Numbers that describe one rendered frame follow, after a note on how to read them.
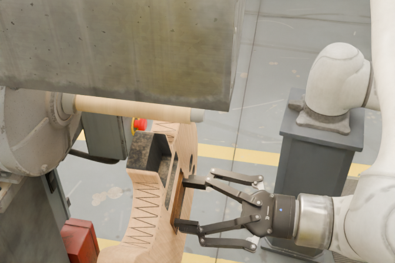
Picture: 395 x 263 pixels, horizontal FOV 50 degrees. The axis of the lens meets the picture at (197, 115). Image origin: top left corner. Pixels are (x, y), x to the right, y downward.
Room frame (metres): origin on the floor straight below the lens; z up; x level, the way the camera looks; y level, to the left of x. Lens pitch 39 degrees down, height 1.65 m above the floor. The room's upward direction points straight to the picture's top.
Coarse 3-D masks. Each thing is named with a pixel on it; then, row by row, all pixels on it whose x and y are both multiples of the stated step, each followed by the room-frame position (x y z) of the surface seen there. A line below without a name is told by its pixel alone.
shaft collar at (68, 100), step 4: (64, 96) 0.52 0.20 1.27; (68, 96) 0.52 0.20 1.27; (72, 96) 0.52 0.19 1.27; (64, 100) 0.51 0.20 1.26; (68, 100) 0.51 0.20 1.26; (72, 100) 0.51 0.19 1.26; (64, 104) 0.51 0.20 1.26; (68, 104) 0.51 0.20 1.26; (72, 104) 0.51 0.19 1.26; (64, 108) 0.51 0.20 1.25; (68, 108) 0.51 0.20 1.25; (72, 108) 0.51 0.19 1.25; (68, 112) 0.51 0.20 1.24; (72, 112) 0.51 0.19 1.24; (76, 112) 0.51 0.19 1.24; (80, 112) 0.52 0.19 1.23
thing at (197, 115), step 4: (192, 108) 0.49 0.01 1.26; (192, 112) 0.49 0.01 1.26; (196, 112) 0.49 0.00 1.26; (200, 112) 0.49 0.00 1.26; (204, 112) 0.49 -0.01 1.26; (192, 116) 0.48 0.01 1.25; (196, 116) 0.48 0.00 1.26; (200, 116) 0.48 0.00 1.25; (204, 116) 0.49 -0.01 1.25; (192, 120) 0.48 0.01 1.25; (196, 120) 0.48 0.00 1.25; (200, 120) 0.48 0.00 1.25
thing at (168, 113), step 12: (84, 96) 0.52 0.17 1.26; (84, 108) 0.51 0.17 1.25; (96, 108) 0.51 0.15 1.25; (108, 108) 0.50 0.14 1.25; (120, 108) 0.50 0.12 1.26; (132, 108) 0.50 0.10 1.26; (144, 108) 0.50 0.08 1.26; (156, 108) 0.49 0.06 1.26; (168, 108) 0.49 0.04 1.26; (180, 108) 0.49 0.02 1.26; (168, 120) 0.49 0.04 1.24; (180, 120) 0.48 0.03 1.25
